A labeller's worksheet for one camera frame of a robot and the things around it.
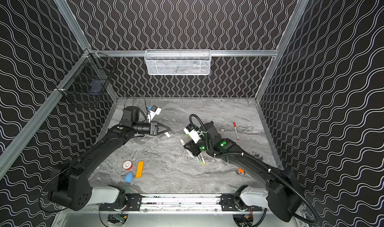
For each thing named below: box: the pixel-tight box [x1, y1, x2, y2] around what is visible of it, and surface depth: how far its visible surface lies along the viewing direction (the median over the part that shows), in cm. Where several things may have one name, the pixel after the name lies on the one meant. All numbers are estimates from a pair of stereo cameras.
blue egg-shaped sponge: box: [124, 171, 134, 183], surface depth 83 cm
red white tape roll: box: [122, 160, 134, 171], surface depth 87 cm
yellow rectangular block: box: [135, 161, 145, 178], surface depth 86 cm
